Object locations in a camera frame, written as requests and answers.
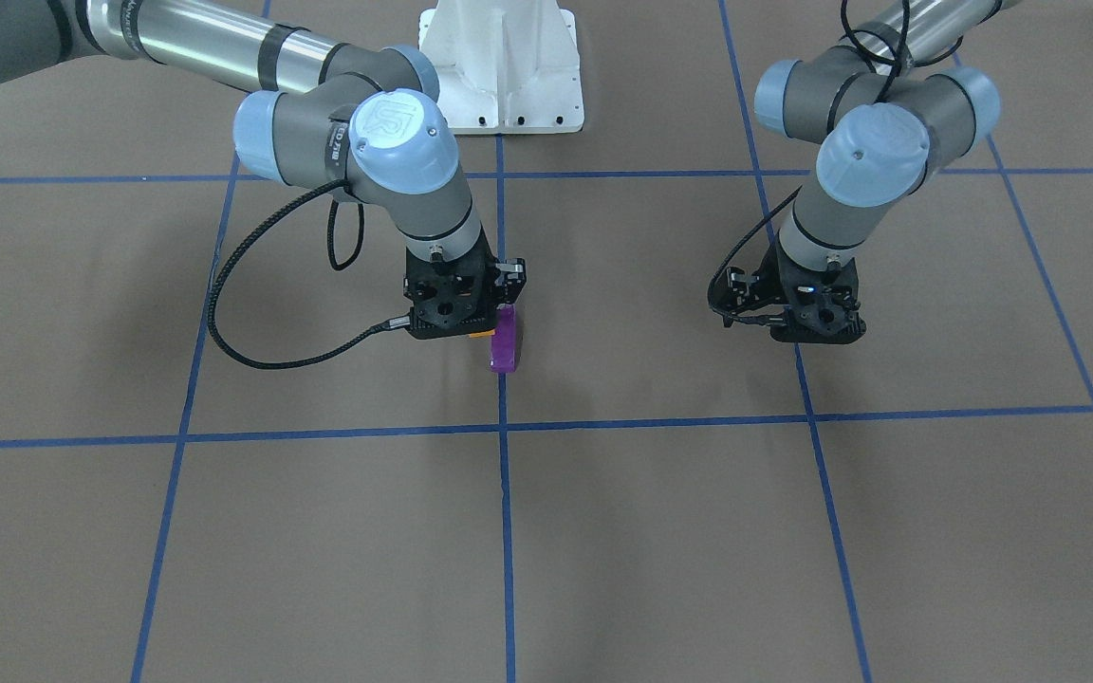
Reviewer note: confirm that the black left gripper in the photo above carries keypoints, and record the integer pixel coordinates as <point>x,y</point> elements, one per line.
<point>763,283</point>

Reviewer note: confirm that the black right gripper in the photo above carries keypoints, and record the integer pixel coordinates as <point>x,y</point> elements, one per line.
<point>509,279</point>

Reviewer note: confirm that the purple trapezoid block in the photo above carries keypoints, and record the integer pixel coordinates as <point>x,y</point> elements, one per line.
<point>504,347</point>

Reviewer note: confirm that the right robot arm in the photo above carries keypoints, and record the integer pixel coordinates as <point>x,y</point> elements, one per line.
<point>362,125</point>

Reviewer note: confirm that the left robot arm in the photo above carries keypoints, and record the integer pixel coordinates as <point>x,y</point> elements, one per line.
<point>881,134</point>

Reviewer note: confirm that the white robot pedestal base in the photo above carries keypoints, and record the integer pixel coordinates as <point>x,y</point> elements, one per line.
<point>505,67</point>

